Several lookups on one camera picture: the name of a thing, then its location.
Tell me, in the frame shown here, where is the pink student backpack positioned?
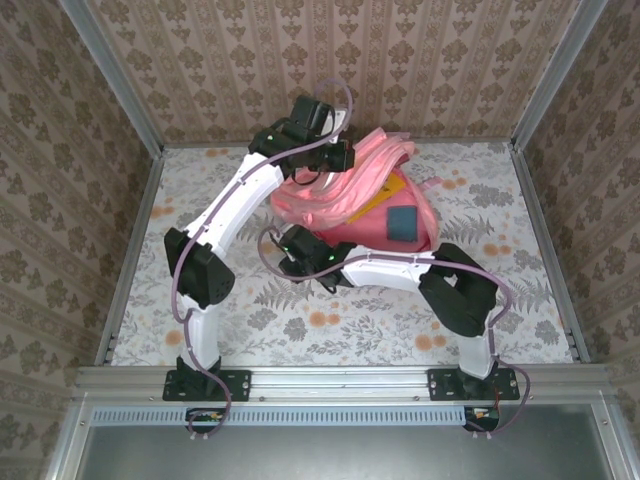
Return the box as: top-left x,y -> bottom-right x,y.
269,127 -> 441,254

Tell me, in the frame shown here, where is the yellow paperback book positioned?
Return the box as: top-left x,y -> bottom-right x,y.
347,172 -> 406,226

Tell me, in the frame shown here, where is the white floral tablecloth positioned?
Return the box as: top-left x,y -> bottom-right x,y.
110,142 -> 574,366

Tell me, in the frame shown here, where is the small electronics board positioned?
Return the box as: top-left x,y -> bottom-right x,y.
463,405 -> 501,433
185,407 -> 227,434

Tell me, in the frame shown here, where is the grey metal sheet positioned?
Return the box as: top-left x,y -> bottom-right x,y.
74,424 -> 617,480

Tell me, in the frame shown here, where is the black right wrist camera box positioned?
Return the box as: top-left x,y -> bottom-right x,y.
281,224 -> 324,256

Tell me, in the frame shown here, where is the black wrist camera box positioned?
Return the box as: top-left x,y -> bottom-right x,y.
291,93 -> 337,137
281,224 -> 324,256

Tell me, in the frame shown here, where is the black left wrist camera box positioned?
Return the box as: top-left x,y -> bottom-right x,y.
291,93 -> 337,137

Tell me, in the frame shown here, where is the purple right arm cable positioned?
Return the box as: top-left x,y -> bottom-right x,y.
259,227 -> 531,442

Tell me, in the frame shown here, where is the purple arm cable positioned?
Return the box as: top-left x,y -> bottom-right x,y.
170,78 -> 355,442
259,227 -> 531,442

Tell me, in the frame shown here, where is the wide aluminium mounting rail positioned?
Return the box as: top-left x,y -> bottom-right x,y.
74,363 -> 612,402

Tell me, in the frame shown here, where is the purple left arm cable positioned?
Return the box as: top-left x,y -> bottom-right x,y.
170,78 -> 355,442

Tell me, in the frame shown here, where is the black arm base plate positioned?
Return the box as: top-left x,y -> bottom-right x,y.
427,367 -> 521,402
162,368 -> 252,403

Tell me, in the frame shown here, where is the grey slotted cable duct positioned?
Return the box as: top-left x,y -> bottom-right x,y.
92,405 -> 476,427

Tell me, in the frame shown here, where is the aluminium frame side rail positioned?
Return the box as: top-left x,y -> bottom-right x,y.
509,144 -> 592,364
94,152 -> 165,366

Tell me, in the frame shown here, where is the aluminium frame post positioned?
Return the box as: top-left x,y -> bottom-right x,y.
58,0 -> 165,157
510,0 -> 610,151

